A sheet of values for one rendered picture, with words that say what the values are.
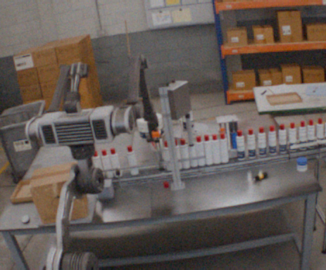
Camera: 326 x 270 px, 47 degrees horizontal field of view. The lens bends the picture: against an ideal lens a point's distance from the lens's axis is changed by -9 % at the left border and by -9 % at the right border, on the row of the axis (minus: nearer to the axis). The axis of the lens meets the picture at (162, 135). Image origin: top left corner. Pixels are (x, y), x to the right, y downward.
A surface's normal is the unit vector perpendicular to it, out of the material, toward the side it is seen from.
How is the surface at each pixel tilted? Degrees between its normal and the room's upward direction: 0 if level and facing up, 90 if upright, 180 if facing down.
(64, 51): 90
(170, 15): 90
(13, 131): 93
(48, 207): 90
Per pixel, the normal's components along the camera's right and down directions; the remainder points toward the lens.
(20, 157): 0.19, 0.41
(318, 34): -0.17, 0.41
